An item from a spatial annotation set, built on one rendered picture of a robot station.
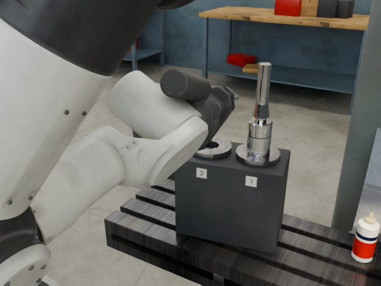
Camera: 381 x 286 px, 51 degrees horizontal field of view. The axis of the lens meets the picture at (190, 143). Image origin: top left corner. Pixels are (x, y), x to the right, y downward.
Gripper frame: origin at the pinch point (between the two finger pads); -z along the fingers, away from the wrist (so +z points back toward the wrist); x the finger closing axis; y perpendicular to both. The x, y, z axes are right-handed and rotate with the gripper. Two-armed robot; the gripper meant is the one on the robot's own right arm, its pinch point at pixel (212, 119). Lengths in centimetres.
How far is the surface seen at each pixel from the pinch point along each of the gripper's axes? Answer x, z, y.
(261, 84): 9.8, -5.0, -2.5
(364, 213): -2, -38, -36
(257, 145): -0.1, -8.1, -8.3
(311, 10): 87, -370, 71
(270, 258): -17.2, -11.6, -24.2
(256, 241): -16.5, -11.7, -19.9
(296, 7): 80, -362, 84
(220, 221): -17.6, -10.3, -11.7
